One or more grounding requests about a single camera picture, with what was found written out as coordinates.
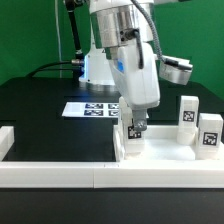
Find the white square tabletop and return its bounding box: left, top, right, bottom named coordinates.
left=113, top=125, right=224, bottom=162

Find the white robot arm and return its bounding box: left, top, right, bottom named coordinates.
left=83, top=0, right=193, bottom=132

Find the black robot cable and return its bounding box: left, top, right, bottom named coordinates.
left=25, top=0, right=85, bottom=79

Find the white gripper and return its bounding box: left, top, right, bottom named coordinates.
left=109, top=43, right=193, bottom=132

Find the white U-shaped obstacle fence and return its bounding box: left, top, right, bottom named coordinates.
left=0, top=126, right=224, bottom=188

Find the white thin cable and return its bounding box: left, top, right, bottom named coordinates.
left=54, top=0, right=64, bottom=79

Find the white marker base sheet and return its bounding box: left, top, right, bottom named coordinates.
left=62, top=102, right=119, bottom=118

